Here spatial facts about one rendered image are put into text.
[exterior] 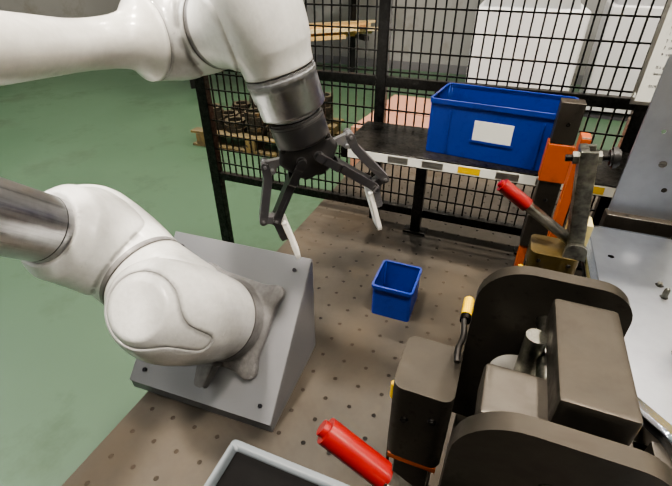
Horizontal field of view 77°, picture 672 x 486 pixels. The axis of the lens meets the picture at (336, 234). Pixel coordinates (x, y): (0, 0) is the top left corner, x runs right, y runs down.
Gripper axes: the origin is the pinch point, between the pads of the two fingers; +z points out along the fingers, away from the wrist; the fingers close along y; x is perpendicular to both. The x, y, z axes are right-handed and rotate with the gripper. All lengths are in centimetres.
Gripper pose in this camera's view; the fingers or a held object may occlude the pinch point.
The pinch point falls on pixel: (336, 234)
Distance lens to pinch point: 67.7
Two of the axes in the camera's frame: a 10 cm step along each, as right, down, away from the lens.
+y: -9.4, 3.3, -0.1
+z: 2.7, 7.9, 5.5
